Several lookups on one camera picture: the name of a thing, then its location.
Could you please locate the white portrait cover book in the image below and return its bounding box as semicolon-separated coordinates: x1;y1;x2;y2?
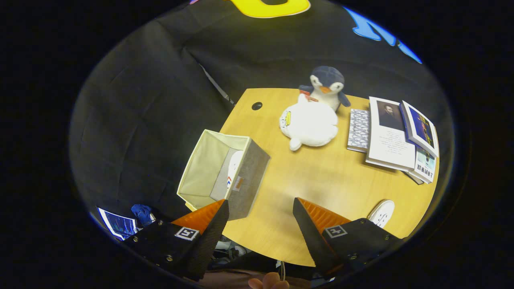
365;96;417;172

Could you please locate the grey patterned notebook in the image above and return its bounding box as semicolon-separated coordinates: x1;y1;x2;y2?
347;108;371;153

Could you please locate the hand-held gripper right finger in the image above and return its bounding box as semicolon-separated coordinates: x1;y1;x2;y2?
293;197;402;276

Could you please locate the white round plush toy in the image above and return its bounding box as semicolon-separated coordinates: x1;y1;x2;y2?
279;93;339;152

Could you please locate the crumpled blue cloth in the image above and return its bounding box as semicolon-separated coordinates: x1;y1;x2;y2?
131;204;155;228

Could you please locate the navy white penguin plush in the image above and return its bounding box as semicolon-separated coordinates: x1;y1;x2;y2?
298;66;351;112

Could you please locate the grey fabric storage box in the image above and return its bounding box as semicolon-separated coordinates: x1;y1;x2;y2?
177;129;271;221

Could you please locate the blue-lit display screen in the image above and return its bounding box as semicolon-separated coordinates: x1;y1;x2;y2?
98;208;139;241

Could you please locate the pale green cover book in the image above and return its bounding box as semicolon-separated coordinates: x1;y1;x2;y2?
404;145;437;185

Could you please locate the white striped canvas shoe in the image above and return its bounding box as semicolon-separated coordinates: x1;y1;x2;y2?
226;151;244;189
367;199;395;228

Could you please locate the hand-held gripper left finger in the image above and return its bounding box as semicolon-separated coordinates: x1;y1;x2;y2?
122;199;230;281

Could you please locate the blue picture cover book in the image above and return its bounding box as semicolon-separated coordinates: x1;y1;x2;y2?
400;100;440;158

